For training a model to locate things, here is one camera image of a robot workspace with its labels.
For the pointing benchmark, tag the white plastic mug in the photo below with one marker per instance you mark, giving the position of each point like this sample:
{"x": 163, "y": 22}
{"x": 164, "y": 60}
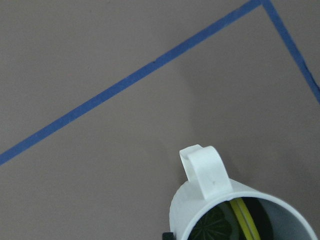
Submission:
{"x": 201, "y": 210}

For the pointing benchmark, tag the yellow lemon slice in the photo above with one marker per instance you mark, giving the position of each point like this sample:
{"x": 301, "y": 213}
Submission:
{"x": 245, "y": 219}

